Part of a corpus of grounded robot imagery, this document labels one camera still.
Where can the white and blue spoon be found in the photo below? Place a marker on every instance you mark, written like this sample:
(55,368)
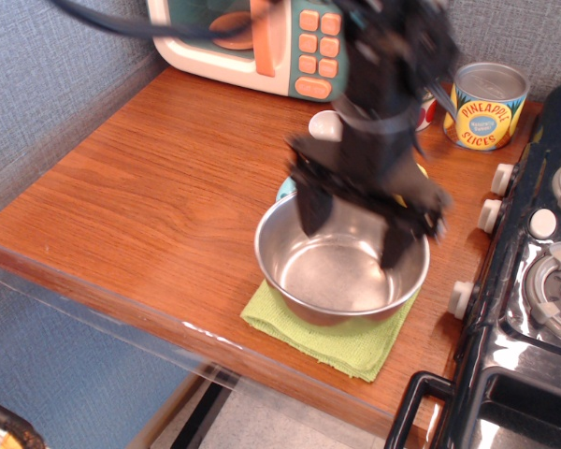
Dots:
(324,125)

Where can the white stove knob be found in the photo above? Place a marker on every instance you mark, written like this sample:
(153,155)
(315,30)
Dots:
(488,215)
(501,179)
(459,299)

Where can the pineapple slices toy can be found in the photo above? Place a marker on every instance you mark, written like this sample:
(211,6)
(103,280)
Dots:
(488,99)

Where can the tomato sauce toy can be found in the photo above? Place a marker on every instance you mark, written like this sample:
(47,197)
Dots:
(427,111)

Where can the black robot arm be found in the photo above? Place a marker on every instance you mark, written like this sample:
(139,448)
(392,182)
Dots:
(396,50)

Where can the black toy stove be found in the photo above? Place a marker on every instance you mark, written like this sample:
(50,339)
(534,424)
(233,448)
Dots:
(506,390)

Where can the stainless steel pan bowl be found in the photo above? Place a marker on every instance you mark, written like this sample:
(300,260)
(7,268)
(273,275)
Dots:
(334,278)

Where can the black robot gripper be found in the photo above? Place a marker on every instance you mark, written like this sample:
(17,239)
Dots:
(358,168)

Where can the white round stove button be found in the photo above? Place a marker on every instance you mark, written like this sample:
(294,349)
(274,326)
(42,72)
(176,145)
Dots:
(542,224)

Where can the green folded towel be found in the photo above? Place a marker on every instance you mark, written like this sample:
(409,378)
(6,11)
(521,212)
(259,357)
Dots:
(359,354)

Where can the yellow toy corn cob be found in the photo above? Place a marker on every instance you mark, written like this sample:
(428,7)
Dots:
(408,182)

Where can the white stove knob middle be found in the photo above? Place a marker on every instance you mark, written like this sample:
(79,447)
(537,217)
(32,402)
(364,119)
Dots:
(488,215)

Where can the white stove knob upper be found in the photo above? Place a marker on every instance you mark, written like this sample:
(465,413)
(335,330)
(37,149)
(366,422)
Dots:
(501,179)

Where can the white stove knob lower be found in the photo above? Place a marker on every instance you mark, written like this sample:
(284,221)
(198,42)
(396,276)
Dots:
(459,299)

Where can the toy microwave oven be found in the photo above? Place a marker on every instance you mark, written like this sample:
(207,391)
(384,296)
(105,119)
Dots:
(294,48)

